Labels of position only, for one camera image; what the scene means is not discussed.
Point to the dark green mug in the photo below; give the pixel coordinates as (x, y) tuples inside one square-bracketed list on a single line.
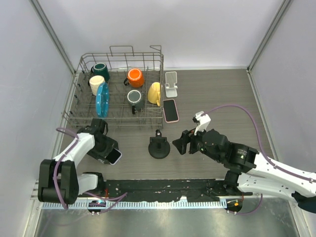
[(101, 69)]

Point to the phone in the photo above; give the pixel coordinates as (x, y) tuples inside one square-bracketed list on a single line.
[(114, 156), (170, 111)]

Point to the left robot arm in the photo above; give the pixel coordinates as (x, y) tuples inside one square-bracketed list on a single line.
[(58, 178)]

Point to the white folding phone stand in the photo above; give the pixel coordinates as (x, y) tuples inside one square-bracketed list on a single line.
[(171, 84)]

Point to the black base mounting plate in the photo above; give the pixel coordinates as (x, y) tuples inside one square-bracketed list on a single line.
[(167, 190)]

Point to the yellow mug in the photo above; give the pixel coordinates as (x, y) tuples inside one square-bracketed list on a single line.
[(154, 93)]

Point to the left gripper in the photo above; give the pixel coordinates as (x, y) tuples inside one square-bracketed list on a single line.
[(110, 144)]

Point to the phone in pink case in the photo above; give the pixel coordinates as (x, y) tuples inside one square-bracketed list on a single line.
[(170, 111)]

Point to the orange mug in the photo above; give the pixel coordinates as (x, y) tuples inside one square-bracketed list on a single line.
[(134, 78)]

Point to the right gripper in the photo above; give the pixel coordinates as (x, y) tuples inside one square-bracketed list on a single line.
[(181, 143)]

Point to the grey mug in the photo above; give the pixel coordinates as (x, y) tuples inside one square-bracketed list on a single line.
[(136, 100)]

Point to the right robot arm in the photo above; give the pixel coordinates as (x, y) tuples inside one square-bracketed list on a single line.
[(249, 171)]

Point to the black round-base phone stand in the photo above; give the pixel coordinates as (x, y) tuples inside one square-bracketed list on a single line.
[(159, 146)]

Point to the white slotted cable duct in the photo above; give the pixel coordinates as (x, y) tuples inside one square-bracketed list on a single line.
[(181, 204)]

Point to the blue dotted plate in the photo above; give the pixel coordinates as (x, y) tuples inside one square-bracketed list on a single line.
[(102, 100)]

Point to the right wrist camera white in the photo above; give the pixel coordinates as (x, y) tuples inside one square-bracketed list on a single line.
[(202, 120)]

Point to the cream ribbed mug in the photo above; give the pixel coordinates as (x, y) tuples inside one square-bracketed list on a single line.
[(95, 82)]

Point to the grey wire dish rack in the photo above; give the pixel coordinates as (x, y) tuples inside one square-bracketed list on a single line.
[(80, 107)]

